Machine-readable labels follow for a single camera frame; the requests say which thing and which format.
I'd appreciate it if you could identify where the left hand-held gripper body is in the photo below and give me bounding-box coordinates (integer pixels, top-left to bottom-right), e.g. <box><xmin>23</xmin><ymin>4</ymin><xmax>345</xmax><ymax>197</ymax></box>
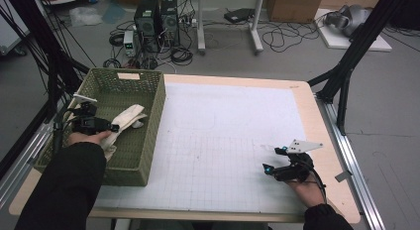
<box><xmin>70</xmin><ymin>92</ymin><xmax>112</xmax><ymax>136</ymax></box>

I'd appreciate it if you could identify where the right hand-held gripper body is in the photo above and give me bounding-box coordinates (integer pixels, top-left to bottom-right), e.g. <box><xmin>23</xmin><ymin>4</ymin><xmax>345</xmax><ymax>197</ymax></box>
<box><xmin>273</xmin><ymin>139</ymin><xmax>324</xmax><ymax>182</ymax></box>

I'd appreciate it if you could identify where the cream printed baby garment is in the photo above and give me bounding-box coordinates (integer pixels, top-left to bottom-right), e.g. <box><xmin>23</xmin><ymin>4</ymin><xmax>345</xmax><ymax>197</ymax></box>
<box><xmin>100</xmin><ymin>104</ymin><xmax>149</xmax><ymax>162</ymax></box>

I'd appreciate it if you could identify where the green woven basket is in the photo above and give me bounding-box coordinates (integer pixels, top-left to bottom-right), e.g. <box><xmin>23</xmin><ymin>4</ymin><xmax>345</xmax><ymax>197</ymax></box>
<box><xmin>34</xmin><ymin>67</ymin><xmax>166</xmax><ymax>187</ymax></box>

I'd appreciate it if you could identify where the person's left hand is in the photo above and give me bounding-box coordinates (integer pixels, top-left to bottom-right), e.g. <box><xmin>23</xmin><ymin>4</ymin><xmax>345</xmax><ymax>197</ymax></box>
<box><xmin>67</xmin><ymin>130</ymin><xmax>113</xmax><ymax>147</ymax></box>

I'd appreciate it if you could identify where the person's right hand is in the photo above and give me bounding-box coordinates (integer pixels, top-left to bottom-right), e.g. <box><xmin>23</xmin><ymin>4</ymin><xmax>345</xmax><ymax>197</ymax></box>
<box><xmin>287</xmin><ymin>179</ymin><xmax>326</xmax><ymax>208</ymax></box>

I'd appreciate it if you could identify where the white grid mat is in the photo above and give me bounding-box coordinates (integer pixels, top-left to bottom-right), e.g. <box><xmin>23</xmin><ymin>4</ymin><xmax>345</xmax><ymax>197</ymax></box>
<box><xmin>93</xmin><ymin>82</ymin><xmax>326</xmax><ymax>214</ymax></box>

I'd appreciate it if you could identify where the grey power supply unit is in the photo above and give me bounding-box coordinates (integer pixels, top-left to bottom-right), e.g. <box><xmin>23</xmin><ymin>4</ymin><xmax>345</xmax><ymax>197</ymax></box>
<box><xmin>123</xmin><ymin>30</ymin><xmax>137</xmax><ymax>58</ymax></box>

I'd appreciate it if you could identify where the clear plastic bag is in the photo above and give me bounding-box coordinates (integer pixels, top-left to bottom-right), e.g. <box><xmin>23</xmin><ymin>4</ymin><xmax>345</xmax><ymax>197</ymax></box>
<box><xmin>68</xmin><ymin>6</ymin><xmax>103</xmax><ymax>28</ymax></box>

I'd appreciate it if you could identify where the large black computer tower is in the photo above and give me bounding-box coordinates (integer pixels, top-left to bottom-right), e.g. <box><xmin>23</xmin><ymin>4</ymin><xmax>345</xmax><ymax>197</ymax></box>
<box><xmin>134</xmin><ymin>0</ymin><xmax>161</xmax><ymax>53</ymax></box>

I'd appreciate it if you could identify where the slim black computer tower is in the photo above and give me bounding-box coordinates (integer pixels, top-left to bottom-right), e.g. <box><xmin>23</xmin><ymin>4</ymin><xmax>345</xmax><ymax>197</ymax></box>
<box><xmin>160</xmin><ymin>0</ymin><xmax>181</xmax><ymax>48</ymax></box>

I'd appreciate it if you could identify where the white floor board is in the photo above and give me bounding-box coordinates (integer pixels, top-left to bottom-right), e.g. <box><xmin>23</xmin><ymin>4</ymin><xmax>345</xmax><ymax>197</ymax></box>
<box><xmin>315</xmin><ymin>8</ymin><xmax>393</xmax><ymax>53</ymax></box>

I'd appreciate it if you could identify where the white cabinet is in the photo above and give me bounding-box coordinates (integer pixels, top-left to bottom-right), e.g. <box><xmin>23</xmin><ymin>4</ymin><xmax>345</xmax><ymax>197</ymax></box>
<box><xmin>0</xmin><ymin>0</ymin><xmax>31</xmax><ymax>56</ymax></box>

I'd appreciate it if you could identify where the white desk leg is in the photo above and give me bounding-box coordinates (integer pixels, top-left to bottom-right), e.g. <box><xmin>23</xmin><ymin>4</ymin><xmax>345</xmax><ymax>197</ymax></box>
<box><xmin>196</xmin><ymin>0</ymin><xmax>206</xmax><ymax>56</ymax></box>
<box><xmin>250</xmin><ymin>0</ymin><xmax>265</xmax><ymax>56</ymax></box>

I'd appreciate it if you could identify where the black flat device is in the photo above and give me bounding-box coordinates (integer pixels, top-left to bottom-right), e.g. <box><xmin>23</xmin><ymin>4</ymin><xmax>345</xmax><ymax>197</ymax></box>
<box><xmin>223</xmin><ymin>7</ymin><xmax>256</xmax><ymax>25</ymax></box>

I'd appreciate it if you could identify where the large cardboard box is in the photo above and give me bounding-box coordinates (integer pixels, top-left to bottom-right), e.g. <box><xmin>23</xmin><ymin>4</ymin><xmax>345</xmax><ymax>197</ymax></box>
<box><xmin>266</xmin><ymin>0</ymin><xmax>325</xmax><ymax>24</ymax></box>

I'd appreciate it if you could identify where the grey rounded device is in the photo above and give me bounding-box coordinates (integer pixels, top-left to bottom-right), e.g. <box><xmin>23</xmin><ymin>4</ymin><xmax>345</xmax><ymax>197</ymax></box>
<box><xmin>325</xmin><ymin>4</ymin><xmax>372</xmax><ymax>38</ymax></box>

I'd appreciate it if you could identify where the right hand-held gripper cable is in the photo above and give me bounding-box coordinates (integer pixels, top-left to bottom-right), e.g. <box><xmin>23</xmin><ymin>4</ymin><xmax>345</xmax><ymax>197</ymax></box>
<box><xmin>296</xmin><ymin>157</ymin><xmax>328</xmax><ymax>204</ymax></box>

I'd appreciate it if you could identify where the hand-held gripper cable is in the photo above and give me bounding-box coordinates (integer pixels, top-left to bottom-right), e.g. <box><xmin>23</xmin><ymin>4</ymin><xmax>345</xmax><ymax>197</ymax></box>
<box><xmin>296</xmin><ymin>157</ymin><xmax>328</xmax><ymax>204</ymax></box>
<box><xmin>52</xmin><ymin>105</ymin><xmax>83</xmax><ymax>155</ymax></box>

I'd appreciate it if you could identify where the left hand-held gripper cable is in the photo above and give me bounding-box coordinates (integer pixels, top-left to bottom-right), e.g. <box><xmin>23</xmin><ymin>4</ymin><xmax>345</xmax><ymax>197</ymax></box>
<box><xmin>52</xmin><ymin>105</ymin><xmax>83</xmax><ymax>155</ymax></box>

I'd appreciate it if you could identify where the small grey bracket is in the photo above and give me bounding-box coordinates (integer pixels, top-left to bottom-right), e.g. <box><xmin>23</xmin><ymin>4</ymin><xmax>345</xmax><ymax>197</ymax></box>
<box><xmin>334</xmin><ymin>170</ymin><xmax>354</xmax><ymax>183</ymax></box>

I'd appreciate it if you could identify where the aluminium rail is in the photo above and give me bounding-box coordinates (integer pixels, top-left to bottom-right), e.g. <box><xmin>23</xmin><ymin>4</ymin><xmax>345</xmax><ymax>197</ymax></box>
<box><xmin>0</xmin><ymin>122</ymin><xmax>57</xmax><ymax>208</ymax></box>
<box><xmin>316</xmin><ymin>97</ymin><xmax>385</xmax><ymax>230</ymax></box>

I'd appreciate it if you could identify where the coiled black cable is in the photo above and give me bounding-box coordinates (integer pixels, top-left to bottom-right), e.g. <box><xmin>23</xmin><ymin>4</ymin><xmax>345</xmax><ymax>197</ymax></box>
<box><xmin>169</xmin><ymin>46</ymin><xmax>194</xmax><ymax>66</ymax></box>

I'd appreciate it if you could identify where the black metal frame stand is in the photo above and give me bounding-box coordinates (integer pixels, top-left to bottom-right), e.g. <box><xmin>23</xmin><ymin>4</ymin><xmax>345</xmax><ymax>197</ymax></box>
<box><xmin>306</xmin><ymin>0</ymin><xmax>420</xmax><ymax>136</ymax></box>
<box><xmin>0</xmin><ymin>0</ymin><xmax>90</xmax><ymax>178</ymax></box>

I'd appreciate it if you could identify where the tangle of black floor cables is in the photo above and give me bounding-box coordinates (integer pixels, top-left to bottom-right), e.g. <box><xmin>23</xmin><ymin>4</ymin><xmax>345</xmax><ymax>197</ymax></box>
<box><xmin>261</xmin><ymin>20</ymin><xmax>328</xmax><ymax>54</ymax></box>

